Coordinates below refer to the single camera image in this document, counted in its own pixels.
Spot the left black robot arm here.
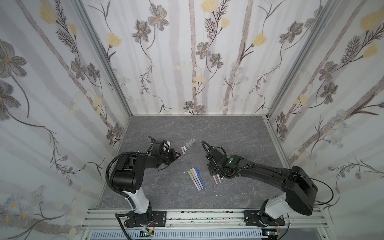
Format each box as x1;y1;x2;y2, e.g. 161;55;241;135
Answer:
105;149;182;228

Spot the white perforated cable duct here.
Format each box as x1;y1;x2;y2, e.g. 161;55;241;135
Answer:
90;229;268;240

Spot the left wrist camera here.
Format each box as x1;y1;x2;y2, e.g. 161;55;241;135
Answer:
153;140;170;152

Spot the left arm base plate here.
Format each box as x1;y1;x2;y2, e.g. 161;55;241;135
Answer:
124;210;168;228

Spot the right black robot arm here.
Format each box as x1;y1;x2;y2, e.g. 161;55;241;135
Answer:
205;147;318;228

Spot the aluminium mounting rail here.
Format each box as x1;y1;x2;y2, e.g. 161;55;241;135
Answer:
81;209;328;230

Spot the black corrugated cable hose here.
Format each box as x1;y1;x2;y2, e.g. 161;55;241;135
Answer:
104;151;142;200

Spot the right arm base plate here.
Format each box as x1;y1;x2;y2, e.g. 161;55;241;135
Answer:
243;211;286;228

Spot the tan cap blue pen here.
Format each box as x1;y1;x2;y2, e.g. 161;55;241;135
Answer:
190;169;201;191

